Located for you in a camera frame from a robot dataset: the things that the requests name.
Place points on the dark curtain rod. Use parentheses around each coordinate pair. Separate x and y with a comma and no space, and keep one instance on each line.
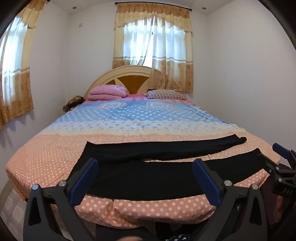
(152,3)

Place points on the brown patterned bag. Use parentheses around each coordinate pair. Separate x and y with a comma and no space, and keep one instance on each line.
(72,103)

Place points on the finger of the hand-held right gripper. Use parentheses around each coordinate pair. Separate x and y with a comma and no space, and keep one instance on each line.
(270,164)
(278,147)

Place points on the cream wooden headboard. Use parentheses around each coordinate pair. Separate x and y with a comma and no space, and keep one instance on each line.
(129,80)

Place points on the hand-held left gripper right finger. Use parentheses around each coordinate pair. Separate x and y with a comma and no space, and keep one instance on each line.
(206,183)

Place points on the polka dot bedspread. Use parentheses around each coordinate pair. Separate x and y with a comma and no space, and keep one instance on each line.
(138,120)

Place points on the pink folded pillow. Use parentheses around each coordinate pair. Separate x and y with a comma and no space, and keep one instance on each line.
(106,92)

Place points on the beige floral window curtain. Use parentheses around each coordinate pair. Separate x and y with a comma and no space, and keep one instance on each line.
(175,74)
(20,92)

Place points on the patterned mattress side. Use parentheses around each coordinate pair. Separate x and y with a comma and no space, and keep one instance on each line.
(13,208)

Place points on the striped pillow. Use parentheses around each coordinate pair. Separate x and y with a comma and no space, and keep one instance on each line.
(165,95)

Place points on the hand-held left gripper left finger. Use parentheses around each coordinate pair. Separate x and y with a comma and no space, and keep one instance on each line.
(85,182)

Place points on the black pants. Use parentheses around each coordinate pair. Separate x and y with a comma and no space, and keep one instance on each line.
(148,178)

